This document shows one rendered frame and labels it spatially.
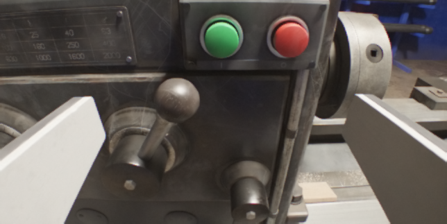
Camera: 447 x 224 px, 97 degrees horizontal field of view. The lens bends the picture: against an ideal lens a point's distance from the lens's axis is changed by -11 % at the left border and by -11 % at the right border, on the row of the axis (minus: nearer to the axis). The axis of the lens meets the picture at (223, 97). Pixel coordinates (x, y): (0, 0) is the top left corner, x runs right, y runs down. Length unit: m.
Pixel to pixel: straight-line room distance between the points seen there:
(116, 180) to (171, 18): 0.17
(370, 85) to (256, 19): 0.34
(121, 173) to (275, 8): 0.20
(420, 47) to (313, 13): 4.89
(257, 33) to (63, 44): 0.19
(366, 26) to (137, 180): 0.47
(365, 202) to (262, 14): 0.51
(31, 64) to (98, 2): 0.11
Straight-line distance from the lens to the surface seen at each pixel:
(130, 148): 0.24
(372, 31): 0.51
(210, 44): 0.18
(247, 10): 0.19
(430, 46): 5.22
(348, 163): 0.87
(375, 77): 0.49
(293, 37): 0.19
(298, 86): 0.24
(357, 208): 0.60
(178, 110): 0.15
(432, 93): 1.21
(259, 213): 0.29
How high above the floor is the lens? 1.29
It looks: 31 degrees down
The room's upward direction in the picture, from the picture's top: straight up
